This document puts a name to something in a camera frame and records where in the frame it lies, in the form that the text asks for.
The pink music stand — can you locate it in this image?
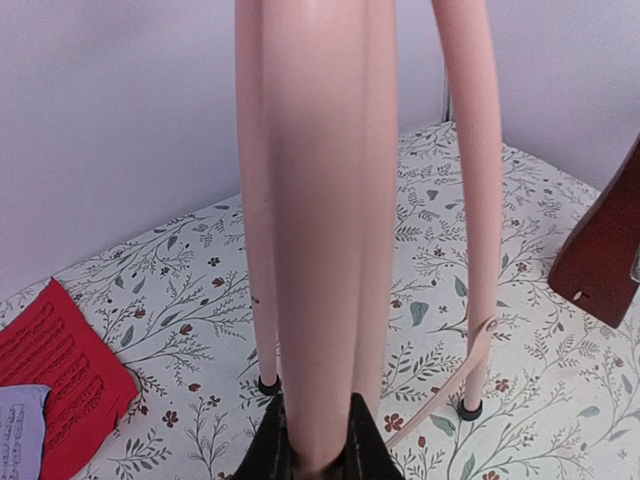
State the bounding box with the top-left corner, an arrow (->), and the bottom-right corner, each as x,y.
233,0 -> 506,466

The purple sheet music paper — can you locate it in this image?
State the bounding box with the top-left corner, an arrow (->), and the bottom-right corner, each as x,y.
1,385 -> 50,480

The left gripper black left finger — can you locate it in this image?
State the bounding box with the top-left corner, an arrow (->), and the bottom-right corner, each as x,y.
239,394 -> 294,480

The brown wooden metronome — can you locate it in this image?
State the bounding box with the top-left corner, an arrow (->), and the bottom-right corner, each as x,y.
548,142 -> 639,329

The right aluminium frame post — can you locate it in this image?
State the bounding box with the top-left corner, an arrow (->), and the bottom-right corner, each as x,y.
442,69 -> 451,122

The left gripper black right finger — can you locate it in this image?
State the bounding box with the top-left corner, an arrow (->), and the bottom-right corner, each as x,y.
342,393 -> 400,480

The red sheet music paper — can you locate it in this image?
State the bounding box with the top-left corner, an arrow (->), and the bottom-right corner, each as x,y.
1,279 -> 138,479

